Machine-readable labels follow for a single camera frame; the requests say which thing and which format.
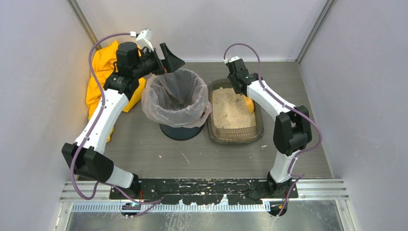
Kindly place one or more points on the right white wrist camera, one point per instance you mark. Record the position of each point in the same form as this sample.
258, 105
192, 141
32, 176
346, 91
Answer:
230, 60

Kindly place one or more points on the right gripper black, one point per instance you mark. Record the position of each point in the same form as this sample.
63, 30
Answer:
239, 86

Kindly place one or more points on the aluminium rail frame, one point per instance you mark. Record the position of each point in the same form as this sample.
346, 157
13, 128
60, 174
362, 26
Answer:
309, 190

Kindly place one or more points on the yellow cloth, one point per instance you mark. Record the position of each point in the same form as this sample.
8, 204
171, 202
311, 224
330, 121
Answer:
103, 66

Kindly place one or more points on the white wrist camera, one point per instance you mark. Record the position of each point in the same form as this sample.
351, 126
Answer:
143, 38
230, 60

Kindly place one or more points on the translucent trash bag liner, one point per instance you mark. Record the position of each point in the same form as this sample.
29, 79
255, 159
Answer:
179, 99

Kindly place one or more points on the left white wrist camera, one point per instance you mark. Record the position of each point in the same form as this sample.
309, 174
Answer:
143, 38

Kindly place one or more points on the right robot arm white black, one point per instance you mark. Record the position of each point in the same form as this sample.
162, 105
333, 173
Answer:
292, 130

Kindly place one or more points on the black trash bin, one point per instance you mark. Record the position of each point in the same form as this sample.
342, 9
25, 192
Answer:
180, 134

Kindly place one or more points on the dark translucent litter box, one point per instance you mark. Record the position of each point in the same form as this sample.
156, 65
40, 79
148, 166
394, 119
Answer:
231, 122

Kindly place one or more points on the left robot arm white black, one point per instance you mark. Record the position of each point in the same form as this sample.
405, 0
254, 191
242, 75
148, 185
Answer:
85, 155

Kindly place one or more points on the orange plastic litter scoop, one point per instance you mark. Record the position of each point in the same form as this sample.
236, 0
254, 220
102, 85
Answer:
249, 103

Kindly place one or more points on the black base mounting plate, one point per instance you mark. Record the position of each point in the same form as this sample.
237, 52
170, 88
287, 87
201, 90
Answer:
204, 191

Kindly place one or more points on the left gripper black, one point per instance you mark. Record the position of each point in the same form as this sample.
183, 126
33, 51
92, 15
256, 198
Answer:
162, 60

